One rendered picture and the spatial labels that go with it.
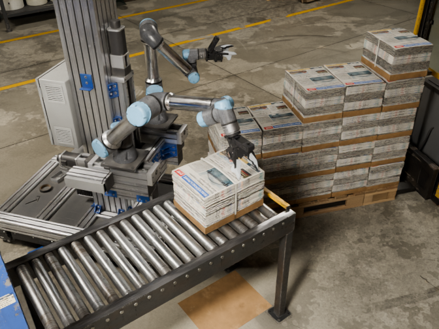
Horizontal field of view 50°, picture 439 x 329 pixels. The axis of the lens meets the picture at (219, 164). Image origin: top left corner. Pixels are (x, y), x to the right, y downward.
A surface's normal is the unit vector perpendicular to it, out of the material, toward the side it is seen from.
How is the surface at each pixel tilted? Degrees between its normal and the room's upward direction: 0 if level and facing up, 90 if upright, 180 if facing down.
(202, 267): 90
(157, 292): 90
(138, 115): 85
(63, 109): 90
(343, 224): 0
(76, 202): 0
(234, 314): 0
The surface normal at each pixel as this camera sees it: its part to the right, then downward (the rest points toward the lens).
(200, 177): 0.00, -0.82
